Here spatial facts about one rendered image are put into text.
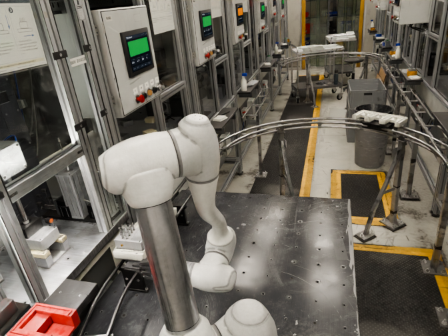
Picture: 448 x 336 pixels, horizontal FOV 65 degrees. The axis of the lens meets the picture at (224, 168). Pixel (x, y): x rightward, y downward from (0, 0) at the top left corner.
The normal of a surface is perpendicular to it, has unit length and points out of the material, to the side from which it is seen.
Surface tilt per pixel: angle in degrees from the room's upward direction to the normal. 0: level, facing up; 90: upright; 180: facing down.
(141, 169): 78
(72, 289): 0
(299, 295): 0
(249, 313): 6
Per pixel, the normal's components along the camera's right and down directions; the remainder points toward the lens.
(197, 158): 0.54, 0.43
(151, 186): 0.39, 0.19
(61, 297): -0.10, -0.90
